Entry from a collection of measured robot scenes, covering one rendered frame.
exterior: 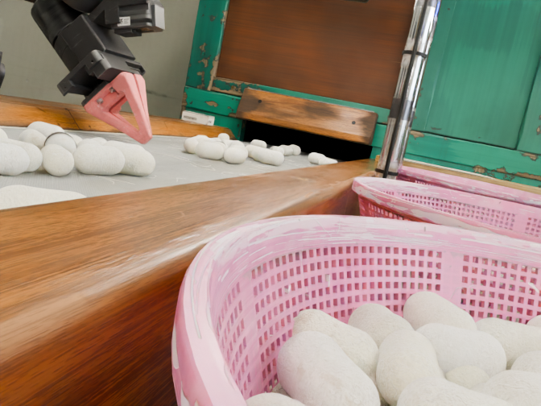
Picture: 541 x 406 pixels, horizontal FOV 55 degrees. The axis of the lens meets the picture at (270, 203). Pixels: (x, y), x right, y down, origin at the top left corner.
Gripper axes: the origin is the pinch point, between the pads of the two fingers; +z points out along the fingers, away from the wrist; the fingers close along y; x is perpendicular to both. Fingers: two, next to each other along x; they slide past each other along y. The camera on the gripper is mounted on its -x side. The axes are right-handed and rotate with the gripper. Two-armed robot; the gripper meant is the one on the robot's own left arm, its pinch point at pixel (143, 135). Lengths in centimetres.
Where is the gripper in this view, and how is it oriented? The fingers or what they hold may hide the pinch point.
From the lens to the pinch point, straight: 63.9
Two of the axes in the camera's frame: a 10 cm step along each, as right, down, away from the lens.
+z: 5.8, 8.1, -0.7
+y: 2.7, -1.1, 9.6
